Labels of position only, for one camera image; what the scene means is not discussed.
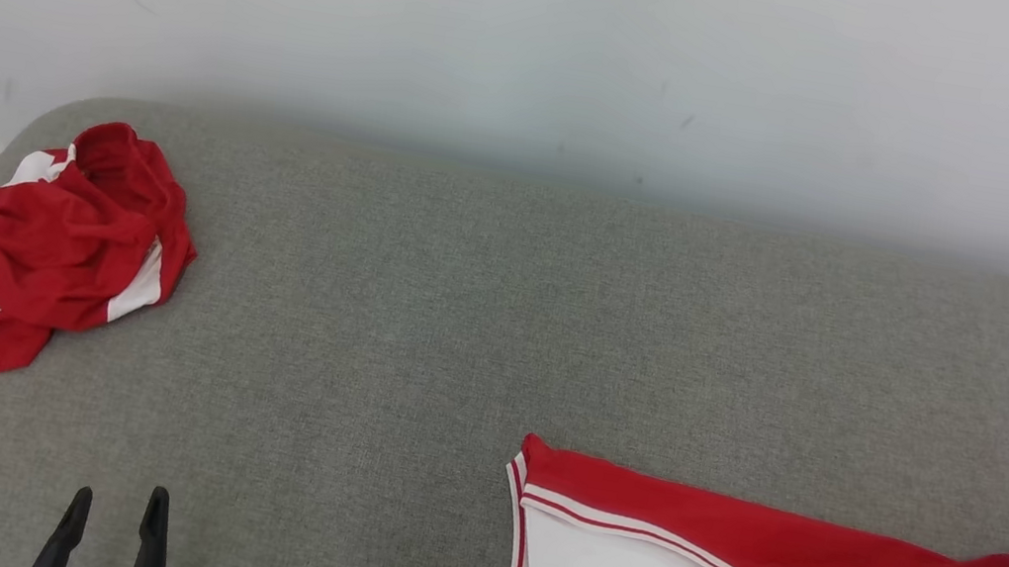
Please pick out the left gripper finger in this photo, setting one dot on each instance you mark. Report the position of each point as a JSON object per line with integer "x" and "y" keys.
{"x": 64, "y": 538}
{"x": 150, "y": 551}

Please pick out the red jersey with Bulls lettering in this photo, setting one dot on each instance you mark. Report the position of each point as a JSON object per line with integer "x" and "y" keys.
{"x": 49, "y": 255}

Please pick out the grey fabric sofa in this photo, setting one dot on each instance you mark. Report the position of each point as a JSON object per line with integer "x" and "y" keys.
{"x": 459, "y": 317}

